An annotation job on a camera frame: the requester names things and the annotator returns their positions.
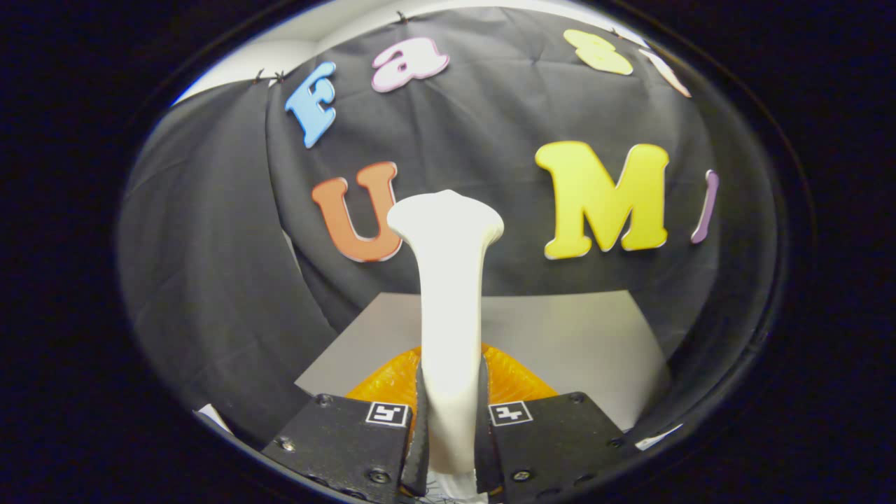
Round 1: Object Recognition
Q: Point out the grey cabinet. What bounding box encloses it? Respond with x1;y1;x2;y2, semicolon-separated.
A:
294;290;674;433

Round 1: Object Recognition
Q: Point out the cardboard piece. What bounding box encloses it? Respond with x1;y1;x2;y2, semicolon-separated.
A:
633;423;684;452

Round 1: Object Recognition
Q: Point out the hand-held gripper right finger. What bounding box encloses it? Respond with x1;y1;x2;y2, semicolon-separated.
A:
476;343;639;502

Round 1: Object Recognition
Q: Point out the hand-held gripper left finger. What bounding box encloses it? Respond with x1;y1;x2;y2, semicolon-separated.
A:
261;344;430;504

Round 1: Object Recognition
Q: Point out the white garment steamer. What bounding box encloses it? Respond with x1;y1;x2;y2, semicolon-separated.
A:
386;189;505;504

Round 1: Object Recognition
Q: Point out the black backdrop cloth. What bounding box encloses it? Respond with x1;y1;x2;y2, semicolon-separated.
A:
115;7;781;449

